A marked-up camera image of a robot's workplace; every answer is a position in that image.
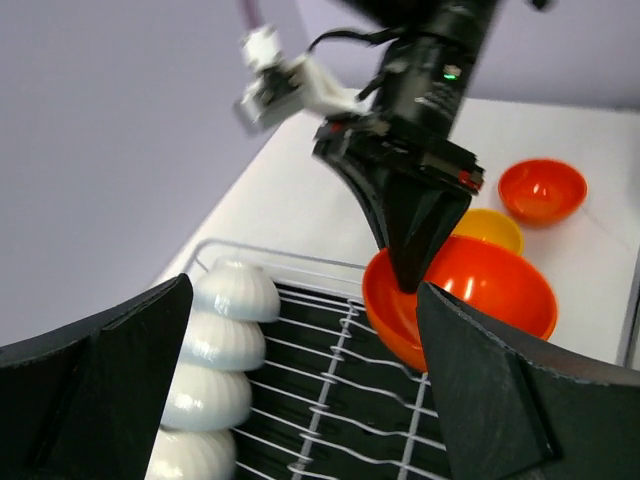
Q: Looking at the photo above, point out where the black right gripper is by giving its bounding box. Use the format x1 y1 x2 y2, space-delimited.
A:
313 113 484 293

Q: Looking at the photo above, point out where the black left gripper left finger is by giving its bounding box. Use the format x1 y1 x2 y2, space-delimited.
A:
1 274 193 479

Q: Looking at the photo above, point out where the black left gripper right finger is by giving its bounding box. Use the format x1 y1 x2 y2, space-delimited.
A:
417 283 639 479

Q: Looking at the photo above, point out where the white ribbed ceramic bowl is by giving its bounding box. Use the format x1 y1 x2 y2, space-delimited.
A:
161 363 252 432

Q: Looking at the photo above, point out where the orange plastic bowl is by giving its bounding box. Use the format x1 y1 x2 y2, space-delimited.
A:
497 158 589 227
362 235 558 372

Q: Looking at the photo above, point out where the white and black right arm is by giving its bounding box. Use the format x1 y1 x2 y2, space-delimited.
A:
313 0 498 293

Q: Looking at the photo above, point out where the yellow plastic bowl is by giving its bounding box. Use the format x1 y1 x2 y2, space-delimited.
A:
452 208 525 255

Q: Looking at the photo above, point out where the black drip tray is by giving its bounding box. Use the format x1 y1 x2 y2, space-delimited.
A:
229 282 451 480

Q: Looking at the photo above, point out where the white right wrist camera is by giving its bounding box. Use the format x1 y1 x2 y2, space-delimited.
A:
234 24 368 134

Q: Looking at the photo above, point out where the white wire dish rack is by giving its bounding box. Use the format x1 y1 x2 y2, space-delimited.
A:
191 238 451 480

